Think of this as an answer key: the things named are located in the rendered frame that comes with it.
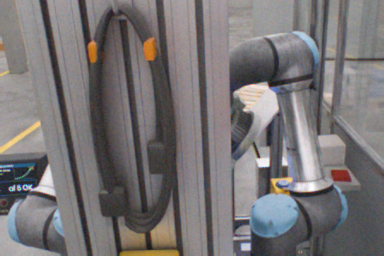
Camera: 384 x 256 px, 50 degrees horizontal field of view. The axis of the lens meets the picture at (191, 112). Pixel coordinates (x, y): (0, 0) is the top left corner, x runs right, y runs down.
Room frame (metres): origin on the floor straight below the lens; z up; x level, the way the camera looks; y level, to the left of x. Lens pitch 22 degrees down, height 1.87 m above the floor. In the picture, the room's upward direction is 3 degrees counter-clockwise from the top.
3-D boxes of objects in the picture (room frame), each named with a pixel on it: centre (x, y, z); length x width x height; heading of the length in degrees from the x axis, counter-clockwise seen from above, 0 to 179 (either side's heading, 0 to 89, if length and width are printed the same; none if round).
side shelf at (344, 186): (1.73, -0.61, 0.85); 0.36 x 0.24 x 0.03; 0
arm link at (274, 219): (0.86, -0.20, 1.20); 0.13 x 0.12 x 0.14; 115
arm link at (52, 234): (0.88, 0.31, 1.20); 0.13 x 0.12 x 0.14; 68
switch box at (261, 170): (1.84, -0.39, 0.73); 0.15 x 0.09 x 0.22; 90
